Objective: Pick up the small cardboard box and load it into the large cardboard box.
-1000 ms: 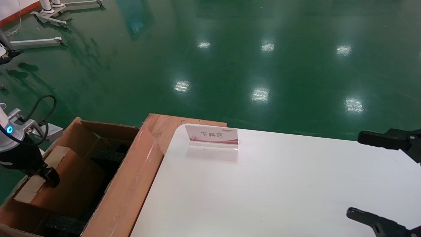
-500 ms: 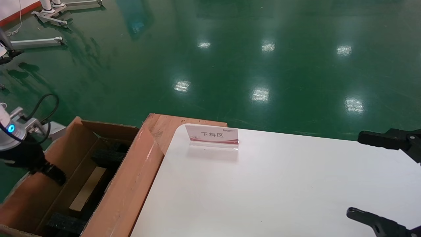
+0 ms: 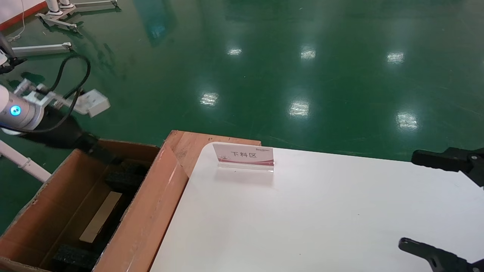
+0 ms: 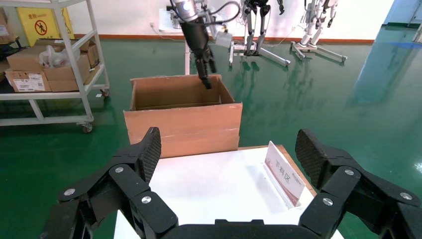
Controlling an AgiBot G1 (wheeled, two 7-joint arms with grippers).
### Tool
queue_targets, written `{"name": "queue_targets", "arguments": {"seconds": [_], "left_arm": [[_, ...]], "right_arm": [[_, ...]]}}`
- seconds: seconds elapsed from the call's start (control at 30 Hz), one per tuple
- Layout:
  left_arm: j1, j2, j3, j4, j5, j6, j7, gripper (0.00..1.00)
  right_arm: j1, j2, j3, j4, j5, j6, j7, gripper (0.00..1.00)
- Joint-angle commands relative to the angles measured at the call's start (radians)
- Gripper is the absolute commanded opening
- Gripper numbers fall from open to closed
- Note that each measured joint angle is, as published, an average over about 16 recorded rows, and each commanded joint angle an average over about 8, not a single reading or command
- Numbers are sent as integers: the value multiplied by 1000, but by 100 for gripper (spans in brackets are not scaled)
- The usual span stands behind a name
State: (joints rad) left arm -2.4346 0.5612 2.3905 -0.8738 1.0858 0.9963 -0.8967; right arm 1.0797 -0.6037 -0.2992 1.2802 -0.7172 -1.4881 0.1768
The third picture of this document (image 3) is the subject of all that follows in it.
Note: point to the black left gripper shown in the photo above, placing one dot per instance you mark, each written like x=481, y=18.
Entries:
x=60, y=132

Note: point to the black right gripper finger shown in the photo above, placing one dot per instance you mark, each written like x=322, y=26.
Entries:
x=446, y=260
x=457, y=160

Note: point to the small cardboard box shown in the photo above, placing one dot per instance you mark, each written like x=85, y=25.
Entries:
x=101, y=217

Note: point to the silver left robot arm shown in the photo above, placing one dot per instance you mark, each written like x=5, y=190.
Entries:
x=19, y=111

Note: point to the large open cardboard box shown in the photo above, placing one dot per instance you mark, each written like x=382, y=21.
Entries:
x=151, y=211

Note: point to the black foam insert block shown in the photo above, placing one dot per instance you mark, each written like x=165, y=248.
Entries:
x=126, y=175
x=73, y=258

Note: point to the white pipe with joint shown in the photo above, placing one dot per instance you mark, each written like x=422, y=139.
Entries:
x=26, y=164

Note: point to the white stand of black humanoid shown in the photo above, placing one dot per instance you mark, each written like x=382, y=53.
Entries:
x=41, y=49

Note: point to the clear acrylic sign holder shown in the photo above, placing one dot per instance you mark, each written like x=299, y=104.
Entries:
x=244, y=156

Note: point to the black silver humanoid robot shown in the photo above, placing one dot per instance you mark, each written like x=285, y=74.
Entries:
x=7, y=56

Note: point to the white humanoid robot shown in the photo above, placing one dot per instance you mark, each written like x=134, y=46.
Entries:
x=55, y=4

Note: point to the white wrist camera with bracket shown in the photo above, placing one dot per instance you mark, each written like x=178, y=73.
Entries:
x=92, y=102

